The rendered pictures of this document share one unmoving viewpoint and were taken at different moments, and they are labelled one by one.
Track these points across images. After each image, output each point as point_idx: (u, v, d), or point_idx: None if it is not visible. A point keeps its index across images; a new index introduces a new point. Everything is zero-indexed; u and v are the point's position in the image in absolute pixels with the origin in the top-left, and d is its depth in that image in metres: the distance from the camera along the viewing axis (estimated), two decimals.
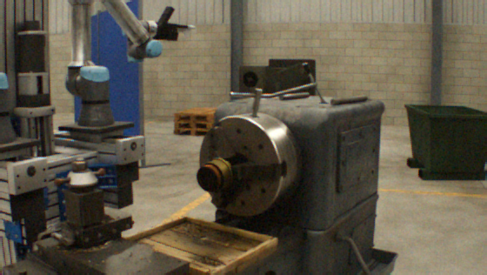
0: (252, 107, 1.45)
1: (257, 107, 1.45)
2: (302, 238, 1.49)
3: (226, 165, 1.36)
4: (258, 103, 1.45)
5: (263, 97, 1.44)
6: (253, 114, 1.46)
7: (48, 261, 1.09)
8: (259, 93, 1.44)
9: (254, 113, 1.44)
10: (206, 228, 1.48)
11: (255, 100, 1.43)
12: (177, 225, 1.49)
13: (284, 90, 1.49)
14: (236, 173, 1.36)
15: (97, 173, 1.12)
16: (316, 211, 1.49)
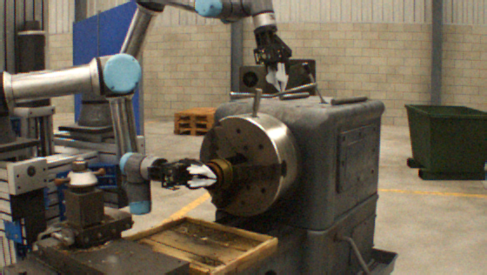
0: (252, 107, 1.45)
1: (257, 107, 1.45)
2: (302, 238, 1.49)
3: (228, 164, 1.36)
4: (258, 103, 1.45)
5: (263, 97, 1.44)
6: (253, 114, 1.46)
7: (48, 261, 1.09)
8: (259, 93, 1.44)
9: (254, 113, 1.44)
10: (206, 228, 1.48)
11: (255, 100, 1.43)
12: (177, 225, 1.49)
13: (284, 90, 1.49)
14: (236, 173, 1.36)
15: (97, 173, 1.12)
16: (316, 211, 1.49)
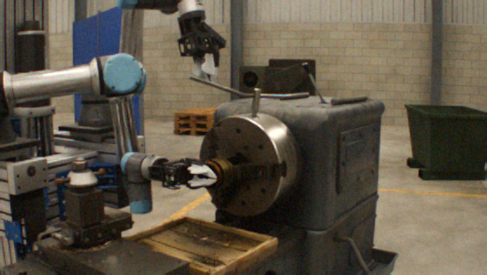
0: (257, 109, 1.44)
1: (252, 107, 1.44)
2: (302, 238, 1.49)
3: (228, 164, 1.36)
4: (252, 103, 1.43)
5: (250, 96, 1.43)
6: (254, 115, 1.44)
7: (48, 261, 1.09)
8: (255, 93, 1.42)
9: (254, 112, 1.45)
10: (206, 228, 1.48)
11: (257, 99, 1.45)
12: (177, 225, 1.49)
13: (228, 88, 1.37)
14: (236, 173, 1.36)
15: (97, 173, 1.12)
16: (316, 211, 1.49)
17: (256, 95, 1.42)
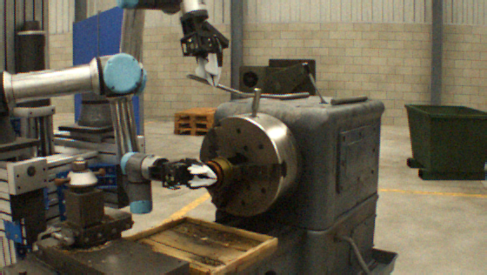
0: (257, 109, 1.44)
1: (252, 107, 1.44)
2: (302, 238, 1.49)
3: (228, 164, 1.36)
4: (252, 103, 1.44)
5: (250, 95, 1.43)
6: (254, 115, 1.44)
7: (48, 261, 1.09)
8: (255, 93, 1.42)
9: (254, 112, 1.45)
10: (206, 228, 1.48)
11: (257, 99, 1.45)
12: (177, 225, 1.49)
13: (227, 88, 1.37)
14: (236, 173, 1.36)
15: (97, 173, 1.12)
16: (316, 211, 1.49)
17: (256, 95, 1.42)
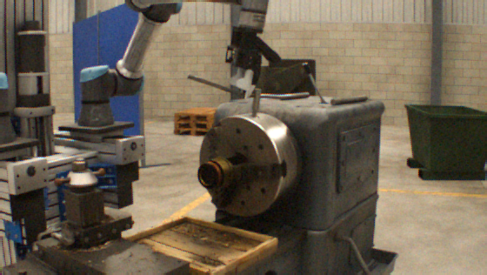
0: (257, 109, 1.44)
1: (252, 107, 1.44)
2: (302, 238, 1.49)
3: (228, 164, 1.36)
4: (252, 103, 1.43)
5: (250, 95, 1.43)
6: (254, 115, 1.44)
7: (48, 261, 1.09)
8: (255, 93, 1.42)
9: (254, 112, 1.45)
10: (206, 228, 1.48)
11: (257, 99, 1.45)
12: (177, 225, 1.49)
13: (227, 88, 1.37)
14: (236, 173, 1.36)
15: (97, 173, 1.12)
16: (316, 211, 1.49)
17: (256, 95, 1.42)
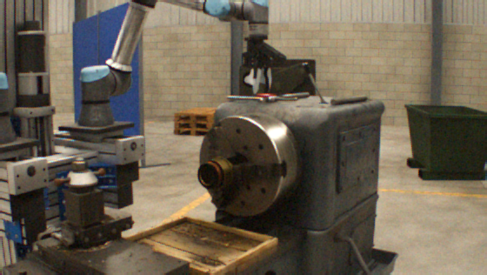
0: (268, 97, 1.70)
1: (265, 98, 1.71)
2: (302, 238, 1.49)
3: (228, 164, 1.36)
4: None
5: None
6: (263, 97, 1.69)
7: (48, 261, 1.09)
8: None
9: (266, 101, 1.69)
10: (206, 228, 1.48)
11: (273, 100, 1.72)
12: (177, 225, 1.49)
13: (250, 97, 1.81)
14: (236, 173, 1.36)
15: (97, 173, 1.12)
16: (316, 211, 1.49)
17: (271, 97, 1.74)
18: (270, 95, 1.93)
